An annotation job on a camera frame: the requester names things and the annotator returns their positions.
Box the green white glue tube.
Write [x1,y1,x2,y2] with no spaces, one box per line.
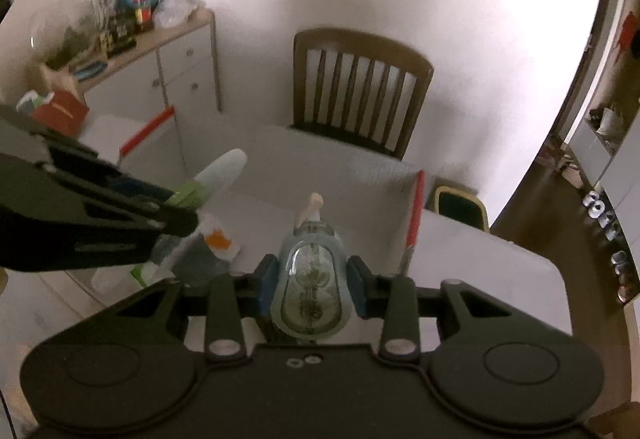
[90,148,248,296]

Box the red paper bag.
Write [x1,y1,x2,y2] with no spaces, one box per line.
[30,89,89,138]

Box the red cardboard box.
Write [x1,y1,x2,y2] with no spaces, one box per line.
[119,115,419,274]

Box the white sideboard cabinet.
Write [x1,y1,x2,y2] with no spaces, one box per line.
[39,6,219,120]

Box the dark square stool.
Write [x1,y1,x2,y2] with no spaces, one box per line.
[433,185,489,232]

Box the clear plastic bag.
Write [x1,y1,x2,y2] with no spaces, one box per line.
[152,0,198,29]

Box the wooden chair behind table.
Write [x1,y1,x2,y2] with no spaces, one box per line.
[291,27,434,159]

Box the white wall cabinet unit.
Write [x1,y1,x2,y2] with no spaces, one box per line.
[570,11,639,243]

